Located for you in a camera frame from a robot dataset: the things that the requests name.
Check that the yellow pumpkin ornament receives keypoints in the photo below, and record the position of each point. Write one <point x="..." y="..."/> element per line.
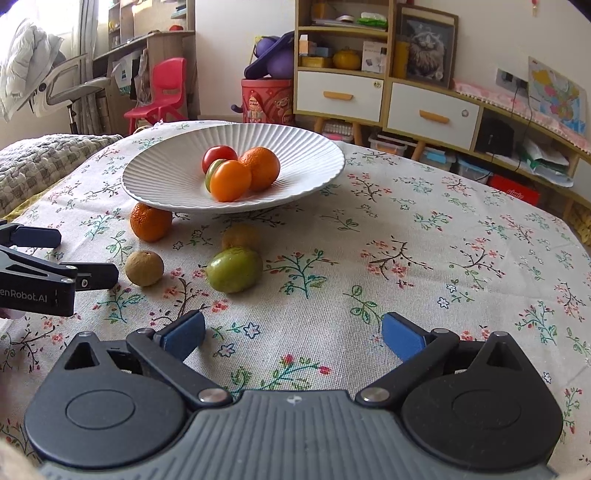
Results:
<point x="347" y="59"/>

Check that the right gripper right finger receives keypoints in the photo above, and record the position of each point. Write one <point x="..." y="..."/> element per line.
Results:
<point x="422" y="356"/>

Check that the colourful map board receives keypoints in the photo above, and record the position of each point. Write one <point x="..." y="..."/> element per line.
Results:
<point x="554" y="95"/>

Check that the brown kiwi fruit far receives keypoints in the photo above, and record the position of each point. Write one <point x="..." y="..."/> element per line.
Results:
<point x="241" y="235"/>

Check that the red tomato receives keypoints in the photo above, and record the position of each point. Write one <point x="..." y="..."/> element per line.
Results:
<point x="217" y="152"/>

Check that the white product box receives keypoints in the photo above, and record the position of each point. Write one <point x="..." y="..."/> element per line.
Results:
<point x="374" y="57"/>

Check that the floral tablecloth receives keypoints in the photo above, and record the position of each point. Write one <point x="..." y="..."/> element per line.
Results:
<point x="389" y="234"/>

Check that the purple toy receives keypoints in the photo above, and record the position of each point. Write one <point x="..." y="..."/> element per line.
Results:
<point x="273" y="57"/>

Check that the black speaker box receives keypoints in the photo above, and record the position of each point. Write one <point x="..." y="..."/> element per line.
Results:
<point x="495" y="137"/>

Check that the cat picture frame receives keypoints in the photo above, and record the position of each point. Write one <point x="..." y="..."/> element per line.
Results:
<point x="432" y="37"/>

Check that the red plastic chair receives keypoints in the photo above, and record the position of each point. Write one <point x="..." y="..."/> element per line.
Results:
<point x="168" y="95"/>

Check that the wooden cabinet with drawers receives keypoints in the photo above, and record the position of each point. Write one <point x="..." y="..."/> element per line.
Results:
<point x="452" y="117"/>

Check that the checked grey cushion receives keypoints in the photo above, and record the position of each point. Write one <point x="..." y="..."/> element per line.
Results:
<point x="30" y="166"/>

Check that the small mandarin orange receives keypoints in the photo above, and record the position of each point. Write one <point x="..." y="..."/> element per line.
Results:
<point x="149" y="224"/>

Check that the large orange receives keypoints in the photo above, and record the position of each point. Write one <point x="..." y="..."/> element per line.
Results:
<point x="264" y="166"/>

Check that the green fruit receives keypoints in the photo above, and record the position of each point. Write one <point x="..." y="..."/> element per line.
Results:
<point x="234" y="270"/>
<point x="211" y="171"/>

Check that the red printed bucket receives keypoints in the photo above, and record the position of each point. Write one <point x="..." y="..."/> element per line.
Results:
<point x="268" y="100"/>

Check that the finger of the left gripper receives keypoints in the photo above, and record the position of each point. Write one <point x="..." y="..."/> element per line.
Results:
<point x="26" y="271"/>
<point x="17" y="235"/>

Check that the red box under cabinet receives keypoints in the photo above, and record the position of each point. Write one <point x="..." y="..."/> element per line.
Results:
<point x="515" y="189"/>

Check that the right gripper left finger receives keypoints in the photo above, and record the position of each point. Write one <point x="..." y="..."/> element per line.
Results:
<point x="162" y="354"/>

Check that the wooden bookshelf desk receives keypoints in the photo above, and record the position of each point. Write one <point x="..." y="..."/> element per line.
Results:
<point x="133" y="37"/>

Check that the white ribbed plate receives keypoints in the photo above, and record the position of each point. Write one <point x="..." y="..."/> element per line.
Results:
<point x="168" y="174"/>

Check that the brown round fruit near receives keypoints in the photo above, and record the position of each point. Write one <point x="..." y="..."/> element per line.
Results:
<point x="144" y="268"/>

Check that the smooth orange tomato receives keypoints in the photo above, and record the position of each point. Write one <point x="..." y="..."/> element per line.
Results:
<point x="230" y="181"/>

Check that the white office chair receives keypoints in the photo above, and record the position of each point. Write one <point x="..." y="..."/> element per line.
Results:
<point x="31" y="65"/>

